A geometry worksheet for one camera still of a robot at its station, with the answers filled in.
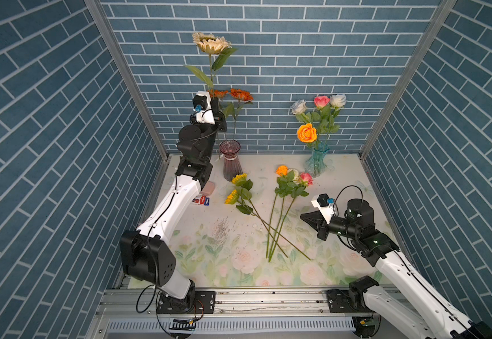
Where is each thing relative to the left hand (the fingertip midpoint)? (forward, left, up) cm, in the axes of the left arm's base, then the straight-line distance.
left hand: (223, 98), depth 65 cm
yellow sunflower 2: (-6, -1, -47) cm, 47 cm away
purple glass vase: (+9, +1, -42) cm, 43 cm away
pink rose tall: (+20, -43, -23) cm, 53 cm away
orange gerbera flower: (+21, 0, -18) cm, 28 cm away
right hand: (-24, -28, -31) cm, 48 cm away
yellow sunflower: (+5, -5, -48) cm, 49 cm away
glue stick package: (-5, +15, -51) cm, 53 cm away
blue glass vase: (+14, -42, -44) cm, 62 cm away
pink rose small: (+6, -36, -47) cm, 60 cm away
